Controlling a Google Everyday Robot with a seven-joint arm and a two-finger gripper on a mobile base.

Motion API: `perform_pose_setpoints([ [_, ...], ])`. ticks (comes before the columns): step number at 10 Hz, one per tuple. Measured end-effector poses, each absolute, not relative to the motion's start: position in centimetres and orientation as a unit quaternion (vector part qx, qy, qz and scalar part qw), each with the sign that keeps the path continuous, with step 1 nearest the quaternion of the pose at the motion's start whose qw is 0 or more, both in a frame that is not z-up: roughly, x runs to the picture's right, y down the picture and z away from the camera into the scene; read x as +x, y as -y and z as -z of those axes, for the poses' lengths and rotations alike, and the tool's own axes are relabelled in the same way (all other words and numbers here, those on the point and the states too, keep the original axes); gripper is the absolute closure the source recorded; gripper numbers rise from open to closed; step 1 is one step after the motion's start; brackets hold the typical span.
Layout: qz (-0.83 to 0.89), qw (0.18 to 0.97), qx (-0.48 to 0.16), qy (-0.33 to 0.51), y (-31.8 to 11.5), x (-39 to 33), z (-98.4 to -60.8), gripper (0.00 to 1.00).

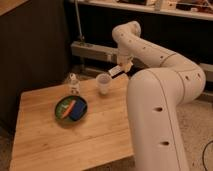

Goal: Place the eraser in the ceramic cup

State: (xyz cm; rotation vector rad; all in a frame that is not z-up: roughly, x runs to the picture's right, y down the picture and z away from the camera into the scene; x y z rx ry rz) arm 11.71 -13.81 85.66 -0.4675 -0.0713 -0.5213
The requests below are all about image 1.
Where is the black and white eraser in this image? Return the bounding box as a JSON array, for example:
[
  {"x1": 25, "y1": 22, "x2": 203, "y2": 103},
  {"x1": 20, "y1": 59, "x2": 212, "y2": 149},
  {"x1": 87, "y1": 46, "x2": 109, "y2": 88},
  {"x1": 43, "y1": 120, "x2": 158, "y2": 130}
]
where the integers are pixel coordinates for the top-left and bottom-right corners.
[{"x1": 108, "y1": 65, "x2": 123, "y2": 79}]

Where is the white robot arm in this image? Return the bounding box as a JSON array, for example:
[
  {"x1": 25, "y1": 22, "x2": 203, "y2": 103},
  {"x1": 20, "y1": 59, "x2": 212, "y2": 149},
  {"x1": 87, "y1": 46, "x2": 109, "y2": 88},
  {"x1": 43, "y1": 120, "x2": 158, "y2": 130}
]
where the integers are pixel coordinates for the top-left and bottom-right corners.
[{"x1": 112, "y1": 21, "x2": 206, "y2": 171}]

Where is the white ceramic cup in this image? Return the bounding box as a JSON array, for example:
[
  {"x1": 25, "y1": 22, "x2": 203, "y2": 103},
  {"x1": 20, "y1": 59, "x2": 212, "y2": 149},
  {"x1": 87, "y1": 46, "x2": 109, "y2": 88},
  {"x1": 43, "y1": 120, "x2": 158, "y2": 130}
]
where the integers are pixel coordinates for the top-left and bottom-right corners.
[{"x1": 96, "y1": 73, "x2": 111, "y2": 95}]

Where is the metal pole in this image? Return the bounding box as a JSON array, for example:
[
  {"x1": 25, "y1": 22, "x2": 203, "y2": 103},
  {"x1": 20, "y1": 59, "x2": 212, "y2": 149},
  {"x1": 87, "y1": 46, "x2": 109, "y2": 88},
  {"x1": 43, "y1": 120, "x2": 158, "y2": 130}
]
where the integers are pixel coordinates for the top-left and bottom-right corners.
[{"x1": 74, "y1": 0, "x2": 85, "y2": 44}]

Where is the small clear bottle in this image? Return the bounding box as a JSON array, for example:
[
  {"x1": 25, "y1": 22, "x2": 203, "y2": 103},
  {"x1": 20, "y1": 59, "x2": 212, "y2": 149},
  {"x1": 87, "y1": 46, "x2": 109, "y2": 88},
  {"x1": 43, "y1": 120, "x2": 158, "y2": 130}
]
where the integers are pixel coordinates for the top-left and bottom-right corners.
[{"x1": 69, "y1": 73, "x2": 80, "y2": 95}]

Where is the blue sponge block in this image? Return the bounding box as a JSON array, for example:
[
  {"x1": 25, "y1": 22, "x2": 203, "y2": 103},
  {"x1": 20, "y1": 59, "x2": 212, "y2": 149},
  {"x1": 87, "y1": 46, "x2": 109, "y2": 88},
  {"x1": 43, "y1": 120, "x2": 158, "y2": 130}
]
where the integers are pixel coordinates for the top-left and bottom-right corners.
[{"x1": 69, "y1": 101, "x2": 87, "y2": 121}]

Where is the orange carrot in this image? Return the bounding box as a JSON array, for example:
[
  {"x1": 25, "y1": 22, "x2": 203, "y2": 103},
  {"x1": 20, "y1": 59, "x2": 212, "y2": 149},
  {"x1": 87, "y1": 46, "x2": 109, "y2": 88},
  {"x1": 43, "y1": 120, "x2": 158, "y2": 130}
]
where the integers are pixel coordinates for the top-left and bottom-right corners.
[{"x1": 62, "y1": 100, "x2": 76, "y2": 118}]

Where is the green round plate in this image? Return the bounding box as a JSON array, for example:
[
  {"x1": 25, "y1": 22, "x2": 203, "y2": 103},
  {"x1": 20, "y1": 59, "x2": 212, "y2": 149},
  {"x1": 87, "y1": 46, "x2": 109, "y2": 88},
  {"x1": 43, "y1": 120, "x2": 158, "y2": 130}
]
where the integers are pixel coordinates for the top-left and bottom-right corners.
[{"x1": 55, "y1": 95, "x2": 88, "y2": 122}]

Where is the wooden table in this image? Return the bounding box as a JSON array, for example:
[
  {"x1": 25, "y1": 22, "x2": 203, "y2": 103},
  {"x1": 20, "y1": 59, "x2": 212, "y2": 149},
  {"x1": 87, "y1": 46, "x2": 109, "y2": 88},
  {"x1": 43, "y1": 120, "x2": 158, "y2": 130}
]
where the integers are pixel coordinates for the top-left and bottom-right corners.
[{"x1": 10, "y1": 75, "x2": 133, "y2": 171}]

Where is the grey metal rail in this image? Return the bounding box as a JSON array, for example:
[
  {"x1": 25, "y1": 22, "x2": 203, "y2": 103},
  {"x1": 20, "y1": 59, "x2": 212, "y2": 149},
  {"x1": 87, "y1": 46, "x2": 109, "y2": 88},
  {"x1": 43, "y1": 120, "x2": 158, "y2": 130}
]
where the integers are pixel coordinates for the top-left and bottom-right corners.
[{"x1": 71, "y1": 41, "x2": 213, "y2": 83}]

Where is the cluttered wall shelf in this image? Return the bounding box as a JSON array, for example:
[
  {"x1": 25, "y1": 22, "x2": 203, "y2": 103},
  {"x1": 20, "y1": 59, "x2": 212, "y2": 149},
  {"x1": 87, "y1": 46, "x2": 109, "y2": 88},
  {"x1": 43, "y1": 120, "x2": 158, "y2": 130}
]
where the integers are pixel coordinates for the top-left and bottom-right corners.
[{"x1": 69, "y1": 0, "x2": 213, "y2": 21}]

